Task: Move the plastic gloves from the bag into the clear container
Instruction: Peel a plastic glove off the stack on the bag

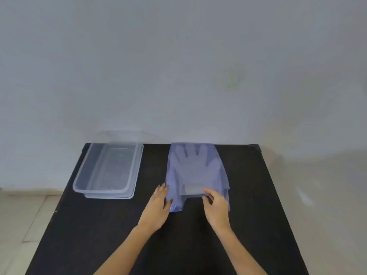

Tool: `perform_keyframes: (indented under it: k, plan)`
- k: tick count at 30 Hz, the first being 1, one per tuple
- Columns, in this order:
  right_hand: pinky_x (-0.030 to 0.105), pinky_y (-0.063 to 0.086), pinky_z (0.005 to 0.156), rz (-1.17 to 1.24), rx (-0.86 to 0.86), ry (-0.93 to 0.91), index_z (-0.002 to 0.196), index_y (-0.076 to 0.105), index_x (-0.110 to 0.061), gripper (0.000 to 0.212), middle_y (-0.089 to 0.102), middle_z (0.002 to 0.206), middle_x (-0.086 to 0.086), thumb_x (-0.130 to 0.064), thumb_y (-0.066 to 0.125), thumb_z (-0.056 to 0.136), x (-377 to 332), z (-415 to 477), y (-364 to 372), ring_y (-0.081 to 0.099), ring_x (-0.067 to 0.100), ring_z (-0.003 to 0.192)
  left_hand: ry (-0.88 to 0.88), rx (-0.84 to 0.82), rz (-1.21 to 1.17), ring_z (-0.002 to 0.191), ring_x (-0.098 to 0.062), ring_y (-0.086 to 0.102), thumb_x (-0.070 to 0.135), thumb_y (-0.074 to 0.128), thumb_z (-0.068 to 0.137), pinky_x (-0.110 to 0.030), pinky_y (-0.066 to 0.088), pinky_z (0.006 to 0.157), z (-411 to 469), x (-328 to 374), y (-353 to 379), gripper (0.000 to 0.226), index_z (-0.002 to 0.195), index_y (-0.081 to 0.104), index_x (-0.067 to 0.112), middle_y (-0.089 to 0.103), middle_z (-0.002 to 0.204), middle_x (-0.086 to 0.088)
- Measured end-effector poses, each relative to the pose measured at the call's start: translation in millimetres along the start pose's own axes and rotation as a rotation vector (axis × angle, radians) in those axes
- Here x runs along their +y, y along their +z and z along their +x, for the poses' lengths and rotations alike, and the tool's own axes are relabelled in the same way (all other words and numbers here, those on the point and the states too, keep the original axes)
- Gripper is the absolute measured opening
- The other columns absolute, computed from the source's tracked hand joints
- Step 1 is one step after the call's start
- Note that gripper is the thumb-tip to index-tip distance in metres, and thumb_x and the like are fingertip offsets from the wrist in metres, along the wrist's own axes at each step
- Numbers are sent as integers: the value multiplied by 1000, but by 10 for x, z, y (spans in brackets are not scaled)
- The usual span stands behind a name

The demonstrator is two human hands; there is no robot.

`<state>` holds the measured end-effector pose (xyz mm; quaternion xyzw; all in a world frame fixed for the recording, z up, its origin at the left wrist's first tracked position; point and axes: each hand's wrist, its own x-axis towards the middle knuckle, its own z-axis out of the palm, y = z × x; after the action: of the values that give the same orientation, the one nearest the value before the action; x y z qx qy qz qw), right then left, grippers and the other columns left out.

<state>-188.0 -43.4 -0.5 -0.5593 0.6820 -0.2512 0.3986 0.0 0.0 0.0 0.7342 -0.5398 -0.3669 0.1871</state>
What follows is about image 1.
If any person's right hand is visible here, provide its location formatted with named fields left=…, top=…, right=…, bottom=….
left=202, top=187, right=233, bottom=232

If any person's left hand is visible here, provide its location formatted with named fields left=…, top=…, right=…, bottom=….
left=138, top=183, right=174, bottom=233

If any purple translucent plastic bag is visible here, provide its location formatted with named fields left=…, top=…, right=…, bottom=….
left=165, top=143, right=231, bottom=214

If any person's left forearm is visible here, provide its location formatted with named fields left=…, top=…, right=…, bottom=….
left=92, top=225, right=158, bottom=275

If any person's right forearm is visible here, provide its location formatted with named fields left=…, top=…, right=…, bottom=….
left=214, top=226, right=273, bottom=275

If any stack of clear disposable gloves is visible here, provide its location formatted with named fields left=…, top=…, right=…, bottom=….
left=173, top=144, right=222, bottom=197

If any clear plastic container lid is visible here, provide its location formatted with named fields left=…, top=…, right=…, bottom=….
left=83, top=144, right=144, bottom=200

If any clear plastic container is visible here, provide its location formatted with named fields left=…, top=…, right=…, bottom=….
left=72, top=143, right=144, bottom=195

